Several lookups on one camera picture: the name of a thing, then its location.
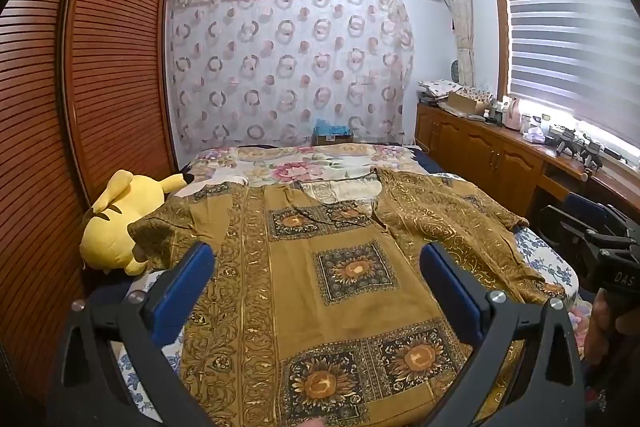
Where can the tied beige window curtain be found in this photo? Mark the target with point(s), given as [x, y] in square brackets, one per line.
[462, 17]

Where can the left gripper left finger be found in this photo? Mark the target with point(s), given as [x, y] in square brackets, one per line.
[91, 389]

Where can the cardboard box on cabinet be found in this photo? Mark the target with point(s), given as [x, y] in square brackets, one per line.
[469, 102]

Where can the mustard patterned garment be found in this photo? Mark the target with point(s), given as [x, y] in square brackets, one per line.
[345, 286]

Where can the pink kettle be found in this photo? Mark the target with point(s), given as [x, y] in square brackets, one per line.
[512, 115]

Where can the right hand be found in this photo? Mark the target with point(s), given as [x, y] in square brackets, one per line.
[602, 323]

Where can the yellow Pikachu plush toy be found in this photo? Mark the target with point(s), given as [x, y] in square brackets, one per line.
[105, 243]

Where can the wooden louvered wardrobe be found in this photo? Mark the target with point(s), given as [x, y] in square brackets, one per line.
[83, 94]

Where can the wooden sideboard cabinet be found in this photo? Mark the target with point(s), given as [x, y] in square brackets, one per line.
[522, 177]

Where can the box with blue item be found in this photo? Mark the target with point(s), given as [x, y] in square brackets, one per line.
[325, 133]

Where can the zebra window blind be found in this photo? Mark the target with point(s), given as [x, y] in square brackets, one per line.
[581, 56]

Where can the pink floral quilt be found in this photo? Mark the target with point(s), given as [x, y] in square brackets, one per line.
[260, 165]

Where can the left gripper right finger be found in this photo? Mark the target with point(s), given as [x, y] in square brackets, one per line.
[546, 387]

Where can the circle patterned sheer curtain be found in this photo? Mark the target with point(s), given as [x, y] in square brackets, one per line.
[268, 72]

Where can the blue floral bedsheet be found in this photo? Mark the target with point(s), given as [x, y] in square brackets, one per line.
[542, 256]

